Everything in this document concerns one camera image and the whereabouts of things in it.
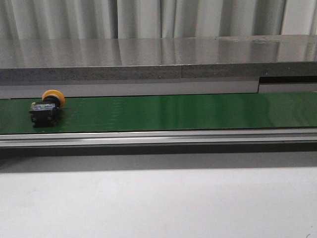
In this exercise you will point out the aluminium conveyor side rail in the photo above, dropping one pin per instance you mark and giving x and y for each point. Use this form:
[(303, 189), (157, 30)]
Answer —
[(159, 137)]

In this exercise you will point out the grey cabinet drawer right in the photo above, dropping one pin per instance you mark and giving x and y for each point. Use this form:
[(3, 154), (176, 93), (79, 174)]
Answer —
[(279, 84)]

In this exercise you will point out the white pleated curtain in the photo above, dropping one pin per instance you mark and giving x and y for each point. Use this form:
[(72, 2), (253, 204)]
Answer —
[(106, 19)]

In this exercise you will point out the grey cabinet front panel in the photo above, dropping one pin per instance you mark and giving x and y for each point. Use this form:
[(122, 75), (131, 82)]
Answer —
[(140, 87)]

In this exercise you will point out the green conveyor belt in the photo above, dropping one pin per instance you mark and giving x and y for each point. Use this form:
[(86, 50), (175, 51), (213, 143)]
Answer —
[(169, 112)]

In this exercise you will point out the yellow push button switch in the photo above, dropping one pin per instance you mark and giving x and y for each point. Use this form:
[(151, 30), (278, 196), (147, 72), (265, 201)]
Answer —
[(45, 113)]

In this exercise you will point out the grey stone countertop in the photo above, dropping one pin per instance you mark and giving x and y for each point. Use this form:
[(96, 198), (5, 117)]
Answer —
[(65, 60)]

